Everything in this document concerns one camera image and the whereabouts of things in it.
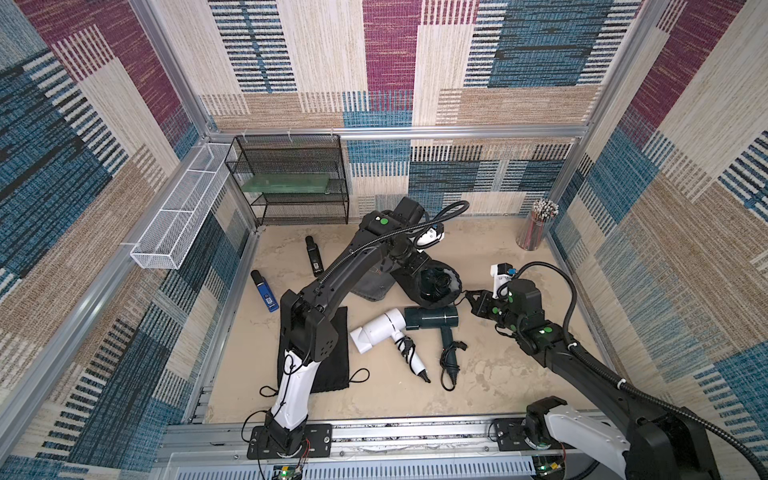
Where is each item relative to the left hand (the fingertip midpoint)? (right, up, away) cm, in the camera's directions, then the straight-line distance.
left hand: (423, 265), depth 83 cm
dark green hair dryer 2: (+6, -15, +5) cm, 17 cm away
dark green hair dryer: (+3, -5, +3) cm, 7 cm away
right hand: (+13, -9, +1) cm, 16 cm away
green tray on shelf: (-40, +25, +12) cm, 49 cm away
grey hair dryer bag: (-14, -7, +19) cm, 25 cm away
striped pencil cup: (+40, +11, +20) cm, 46 cm away
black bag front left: (-24, -30, +1) cm, 39 cm away
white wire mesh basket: (-77, +9, +11) cm, 79 cm away
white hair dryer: (-12, -18, +5) cm, 22 cm away
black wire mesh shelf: (-42, +36, +19) cm, 58 cm away
